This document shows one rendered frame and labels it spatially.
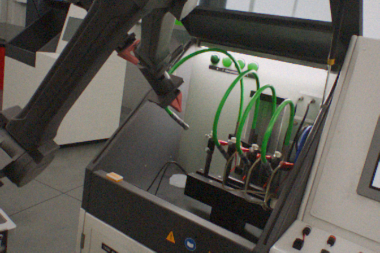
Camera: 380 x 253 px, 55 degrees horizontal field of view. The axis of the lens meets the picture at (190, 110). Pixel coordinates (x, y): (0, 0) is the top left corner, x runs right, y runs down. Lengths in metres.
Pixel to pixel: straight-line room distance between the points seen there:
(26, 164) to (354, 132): 0.89
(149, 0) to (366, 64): 0.86
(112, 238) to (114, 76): 3.12
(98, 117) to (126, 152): 2.89
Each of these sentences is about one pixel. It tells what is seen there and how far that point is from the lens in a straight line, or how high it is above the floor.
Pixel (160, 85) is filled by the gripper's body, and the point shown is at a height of 1.33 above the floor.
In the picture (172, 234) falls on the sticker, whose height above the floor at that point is 0.88.
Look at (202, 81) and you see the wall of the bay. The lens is 1.62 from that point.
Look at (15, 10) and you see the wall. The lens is 8.40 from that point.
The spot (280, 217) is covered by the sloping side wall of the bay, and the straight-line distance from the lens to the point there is 1.07.
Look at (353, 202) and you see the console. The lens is 1.17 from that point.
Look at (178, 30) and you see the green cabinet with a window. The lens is 4.20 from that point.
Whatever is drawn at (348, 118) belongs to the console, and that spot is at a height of 1.31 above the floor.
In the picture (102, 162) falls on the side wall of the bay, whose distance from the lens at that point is 1.36.
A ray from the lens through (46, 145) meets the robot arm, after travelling 0.63.
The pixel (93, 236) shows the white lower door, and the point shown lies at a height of 0.71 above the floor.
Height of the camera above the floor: 1.49
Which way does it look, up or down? 13 degrees down
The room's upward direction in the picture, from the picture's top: 9 degrees clockwise
